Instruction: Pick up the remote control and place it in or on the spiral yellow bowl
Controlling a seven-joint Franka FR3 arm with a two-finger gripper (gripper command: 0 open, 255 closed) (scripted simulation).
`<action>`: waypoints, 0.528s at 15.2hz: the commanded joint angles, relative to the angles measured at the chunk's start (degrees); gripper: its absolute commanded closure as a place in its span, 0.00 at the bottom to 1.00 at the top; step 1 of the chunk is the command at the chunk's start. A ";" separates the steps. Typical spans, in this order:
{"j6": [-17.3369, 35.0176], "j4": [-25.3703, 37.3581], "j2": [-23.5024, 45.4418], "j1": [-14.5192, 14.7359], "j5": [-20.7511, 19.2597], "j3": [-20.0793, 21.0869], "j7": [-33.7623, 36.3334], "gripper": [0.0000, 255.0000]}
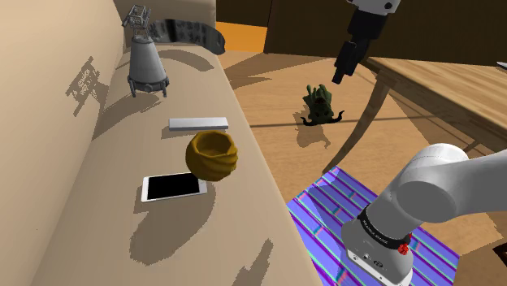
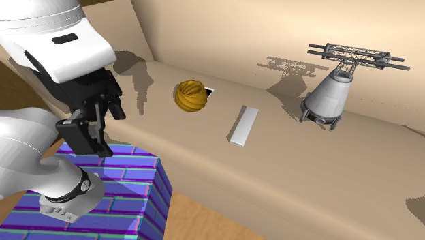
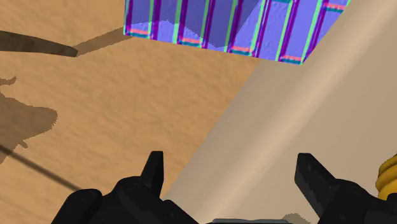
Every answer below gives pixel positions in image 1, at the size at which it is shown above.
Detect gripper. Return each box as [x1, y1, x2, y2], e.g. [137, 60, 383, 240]
[331, 8, 389, 86]

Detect flat white rectangular box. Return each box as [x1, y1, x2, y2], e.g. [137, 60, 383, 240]
[168, 116, 230, 132]

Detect white smartphone with black screen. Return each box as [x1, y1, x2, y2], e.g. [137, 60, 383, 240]
[141, 171, 209, 203]

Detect wooden table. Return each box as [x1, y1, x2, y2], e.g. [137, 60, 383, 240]
[323, 56, 507, 176]

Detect dark green tentacled figure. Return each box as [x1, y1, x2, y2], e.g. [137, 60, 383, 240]
[300, 83, 345, 127]

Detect grey space capsule model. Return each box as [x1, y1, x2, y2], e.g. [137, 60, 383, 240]
[121, 4, 171, 99]

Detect yellow ribbed bowl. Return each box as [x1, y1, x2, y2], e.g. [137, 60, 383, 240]
[184, 130, 240, 182]

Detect dark grey patterned cloth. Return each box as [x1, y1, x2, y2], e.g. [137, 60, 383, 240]
[148, 18, 227, 56]

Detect purple striped robot stand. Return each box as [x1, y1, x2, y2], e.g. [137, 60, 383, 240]
[286, 165, 462, 286]

